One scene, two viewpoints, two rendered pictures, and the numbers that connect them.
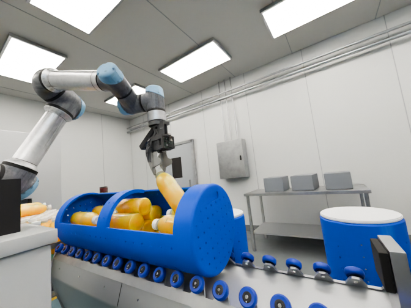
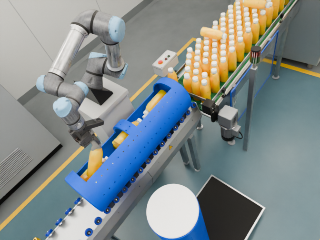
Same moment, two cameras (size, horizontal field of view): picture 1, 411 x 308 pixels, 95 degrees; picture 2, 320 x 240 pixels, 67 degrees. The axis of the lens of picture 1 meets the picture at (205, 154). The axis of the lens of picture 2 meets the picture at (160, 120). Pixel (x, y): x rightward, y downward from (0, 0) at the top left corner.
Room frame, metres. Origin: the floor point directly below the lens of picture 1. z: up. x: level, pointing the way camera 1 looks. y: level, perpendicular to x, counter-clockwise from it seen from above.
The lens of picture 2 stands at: (1.41, -0.42, 2.30)
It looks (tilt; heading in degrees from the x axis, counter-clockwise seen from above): 51 degrees down; 113
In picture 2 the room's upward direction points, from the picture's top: 20 degrees counter-clockwise
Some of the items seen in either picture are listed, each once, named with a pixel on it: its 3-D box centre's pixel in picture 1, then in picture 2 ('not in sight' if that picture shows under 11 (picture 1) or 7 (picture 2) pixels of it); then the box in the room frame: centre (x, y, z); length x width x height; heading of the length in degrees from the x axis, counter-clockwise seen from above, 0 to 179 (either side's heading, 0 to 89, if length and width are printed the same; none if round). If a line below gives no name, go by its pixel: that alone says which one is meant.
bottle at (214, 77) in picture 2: not in sight; (214, 81); (1.37, 0.91, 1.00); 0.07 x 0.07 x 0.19
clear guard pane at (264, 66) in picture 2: not in sight; (254, 82); (1.69, 1.16, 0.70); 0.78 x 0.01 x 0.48; 58
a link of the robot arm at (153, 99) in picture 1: (154, 100); (66, 110); (0.76, 0.19, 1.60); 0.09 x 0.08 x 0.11; 81
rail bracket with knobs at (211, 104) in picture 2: not in sight; (208, 107); (1.32, 0.70, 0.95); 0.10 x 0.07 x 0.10; 148
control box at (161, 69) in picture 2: not in sight; (165, 63); (0.99, 1.10, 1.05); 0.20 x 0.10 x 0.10; 58
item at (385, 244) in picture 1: (392, 280); not in sight; (0.43, -0.36, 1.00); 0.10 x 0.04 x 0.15; 148
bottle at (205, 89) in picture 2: not in sight; (205, 92); (1.30, 0.80, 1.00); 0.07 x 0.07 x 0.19
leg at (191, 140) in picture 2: not in sight; (194, 154); (1.15, 0.68, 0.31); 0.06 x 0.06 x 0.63; 58
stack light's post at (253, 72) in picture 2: not in sight; (248, 116); (1.64, 0.90, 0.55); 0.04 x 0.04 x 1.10; 58
